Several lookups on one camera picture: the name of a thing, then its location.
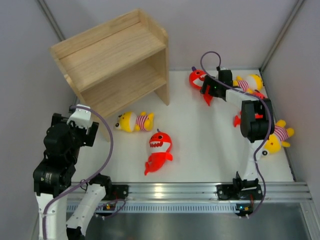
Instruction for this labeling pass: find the wooden two-tier shelf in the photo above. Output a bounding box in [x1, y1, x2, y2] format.
[49, 8, 171, 143]

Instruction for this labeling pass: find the grey slotted cable duct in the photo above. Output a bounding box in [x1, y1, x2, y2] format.
[65, 202, 241, 214]

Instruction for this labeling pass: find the yellow striped plush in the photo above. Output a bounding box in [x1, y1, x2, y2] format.
[232, 74, 264, 94]
[114, 111, 155, 133]

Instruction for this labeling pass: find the yellow striped plush edge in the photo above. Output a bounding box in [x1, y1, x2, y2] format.
[262, 119, 295, 156]

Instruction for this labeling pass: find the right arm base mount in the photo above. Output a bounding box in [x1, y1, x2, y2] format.
[216, 172, 263, 201]

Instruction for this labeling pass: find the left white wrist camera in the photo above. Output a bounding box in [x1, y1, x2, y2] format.
[67, 104, 93, 130]

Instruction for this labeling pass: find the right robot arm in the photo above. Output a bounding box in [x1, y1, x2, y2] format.
[200, 67, 275, 185]

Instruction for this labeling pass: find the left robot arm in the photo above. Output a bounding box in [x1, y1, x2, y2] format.
[33, 109, 113, 240]

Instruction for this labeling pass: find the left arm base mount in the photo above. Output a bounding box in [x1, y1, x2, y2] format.
[102, 184, 129, 201]

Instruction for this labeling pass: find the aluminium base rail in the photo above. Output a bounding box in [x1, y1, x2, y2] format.
[59, 181, 313, 204]

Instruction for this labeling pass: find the red shark plush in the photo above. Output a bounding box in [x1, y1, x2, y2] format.
[188, 66, 213, 107]
[144, 129, 174, 176]
[232, 90, 266, 128]

